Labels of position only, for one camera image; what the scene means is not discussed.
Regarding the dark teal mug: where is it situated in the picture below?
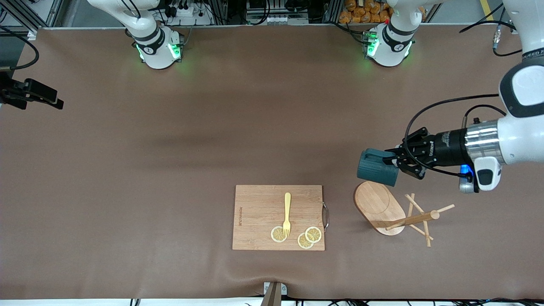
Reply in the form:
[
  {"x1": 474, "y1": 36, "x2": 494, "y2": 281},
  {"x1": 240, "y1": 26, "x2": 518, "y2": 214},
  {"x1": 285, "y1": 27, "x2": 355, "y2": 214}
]
[{"x1": 357, "y1": 148, "x2": 400, "y2": 187}]

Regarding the wooden mug tree rack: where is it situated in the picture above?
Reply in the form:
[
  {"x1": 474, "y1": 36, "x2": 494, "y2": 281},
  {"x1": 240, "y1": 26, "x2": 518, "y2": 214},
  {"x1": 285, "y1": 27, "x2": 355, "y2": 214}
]
[{"x1": 354, "y1": 181, "x2": 455, "y2": 248}]

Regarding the brown table mat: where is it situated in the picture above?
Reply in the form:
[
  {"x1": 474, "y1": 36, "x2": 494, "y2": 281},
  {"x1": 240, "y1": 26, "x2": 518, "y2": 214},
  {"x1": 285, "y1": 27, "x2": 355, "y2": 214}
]
[{"x1": 0, "y1": 23, "x2": 544, "y2": 300}]

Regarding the yellow plastic fork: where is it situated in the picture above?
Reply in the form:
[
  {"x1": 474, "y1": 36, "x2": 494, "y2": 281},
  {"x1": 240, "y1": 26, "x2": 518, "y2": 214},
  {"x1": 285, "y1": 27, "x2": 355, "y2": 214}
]
[{"x1": 283, "y1": 192, "x2": 292, "y2": 238}]

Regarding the orange packaged snacks pile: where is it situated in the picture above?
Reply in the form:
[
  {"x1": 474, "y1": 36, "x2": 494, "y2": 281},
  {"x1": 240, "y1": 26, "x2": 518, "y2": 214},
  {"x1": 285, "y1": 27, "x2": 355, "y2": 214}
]
[{"x1": 339, "y1": 0, "x2": 394, "y2": 24}]

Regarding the white power strip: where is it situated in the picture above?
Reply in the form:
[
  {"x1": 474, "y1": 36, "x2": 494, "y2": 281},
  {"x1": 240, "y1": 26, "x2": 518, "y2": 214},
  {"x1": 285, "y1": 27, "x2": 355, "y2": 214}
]
[{"x1": 168, "y1": 0, "x2": 213, "y2": 26}]

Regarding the grey electrical equipment box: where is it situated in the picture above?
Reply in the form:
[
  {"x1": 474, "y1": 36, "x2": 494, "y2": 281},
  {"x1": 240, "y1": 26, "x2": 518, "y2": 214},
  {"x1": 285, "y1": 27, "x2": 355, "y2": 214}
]
[{"x1": 246, "y1": 0, "x2": 310, "y2": 25}]

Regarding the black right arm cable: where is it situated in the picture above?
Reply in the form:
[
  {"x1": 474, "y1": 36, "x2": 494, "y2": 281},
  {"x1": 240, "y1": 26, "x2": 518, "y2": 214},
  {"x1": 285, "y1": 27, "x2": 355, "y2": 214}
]
[{"x1": 0, "y1": 25, "x2": 40, "y2": 72}]

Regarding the aluminium frame profile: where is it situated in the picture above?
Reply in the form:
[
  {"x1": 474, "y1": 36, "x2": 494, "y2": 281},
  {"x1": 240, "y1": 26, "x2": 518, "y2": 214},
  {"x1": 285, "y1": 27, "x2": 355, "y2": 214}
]
[{"x1": 0, "y1": 0, "x2": 64, "y2": 41}]

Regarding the bamboo cutting board metal handle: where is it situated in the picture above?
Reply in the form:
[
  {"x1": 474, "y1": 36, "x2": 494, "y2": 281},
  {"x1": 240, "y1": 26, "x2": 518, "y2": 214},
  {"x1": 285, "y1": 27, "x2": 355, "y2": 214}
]
[{"x1": 232, "y1": 184, "x2": 330, "y2": 251}]

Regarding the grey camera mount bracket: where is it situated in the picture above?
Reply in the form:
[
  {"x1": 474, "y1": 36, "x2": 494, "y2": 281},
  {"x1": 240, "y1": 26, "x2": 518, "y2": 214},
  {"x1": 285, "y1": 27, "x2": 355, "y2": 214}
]
[{"x1": 260, "y1": 281, "x2": 288, "y2": 306}]

